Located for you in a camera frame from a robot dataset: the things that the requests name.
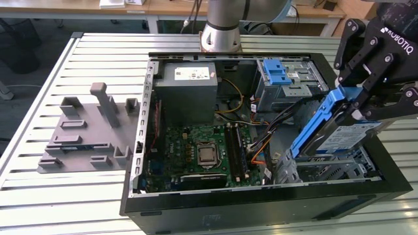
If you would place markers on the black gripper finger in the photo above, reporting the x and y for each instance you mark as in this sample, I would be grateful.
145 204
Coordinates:
375 98
344 49

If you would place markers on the hard disk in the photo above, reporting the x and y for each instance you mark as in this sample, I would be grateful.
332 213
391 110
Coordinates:
339 137

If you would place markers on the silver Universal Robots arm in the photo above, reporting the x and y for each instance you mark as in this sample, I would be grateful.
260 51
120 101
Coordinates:
221 36

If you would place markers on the metal disk bay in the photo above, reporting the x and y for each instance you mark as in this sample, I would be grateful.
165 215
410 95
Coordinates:
287 169

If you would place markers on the blue drive latch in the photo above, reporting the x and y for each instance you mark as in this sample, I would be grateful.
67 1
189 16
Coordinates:
275 73

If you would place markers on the metal optical drive cage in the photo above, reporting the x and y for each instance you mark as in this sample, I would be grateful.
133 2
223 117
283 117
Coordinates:
294 93

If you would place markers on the black RAM slot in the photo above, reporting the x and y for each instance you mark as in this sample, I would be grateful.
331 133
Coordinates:
232 151

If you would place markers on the grey power supply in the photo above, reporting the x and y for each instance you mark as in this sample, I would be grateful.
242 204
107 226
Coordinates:
185 102

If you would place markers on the CPU socket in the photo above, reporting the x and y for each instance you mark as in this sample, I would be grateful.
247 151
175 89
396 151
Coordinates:
207 142

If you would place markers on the silver CPU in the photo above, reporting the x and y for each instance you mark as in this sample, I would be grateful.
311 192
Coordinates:
205 154

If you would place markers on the green motherboard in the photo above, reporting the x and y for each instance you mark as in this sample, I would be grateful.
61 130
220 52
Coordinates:
177 137

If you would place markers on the black graphics card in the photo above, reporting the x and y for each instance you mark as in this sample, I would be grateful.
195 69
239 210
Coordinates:
201 181

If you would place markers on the black open PC case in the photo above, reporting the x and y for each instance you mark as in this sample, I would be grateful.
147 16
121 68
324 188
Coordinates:
228 215

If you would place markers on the small white box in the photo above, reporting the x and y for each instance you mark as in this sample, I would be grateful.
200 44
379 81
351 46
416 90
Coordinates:
135 2

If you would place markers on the wooden desk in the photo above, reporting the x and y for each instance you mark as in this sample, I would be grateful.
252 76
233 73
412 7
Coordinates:
91 7

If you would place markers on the grey parts rack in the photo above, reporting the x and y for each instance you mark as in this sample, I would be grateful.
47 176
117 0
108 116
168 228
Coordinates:
91 137

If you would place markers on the RAM stick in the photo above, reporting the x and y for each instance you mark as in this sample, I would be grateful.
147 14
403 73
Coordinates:
81 147

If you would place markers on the black bin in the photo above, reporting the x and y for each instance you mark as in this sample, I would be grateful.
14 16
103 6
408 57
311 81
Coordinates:
18 49

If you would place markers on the grey stand foot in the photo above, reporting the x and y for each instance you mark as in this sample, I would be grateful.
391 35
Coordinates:
6 94

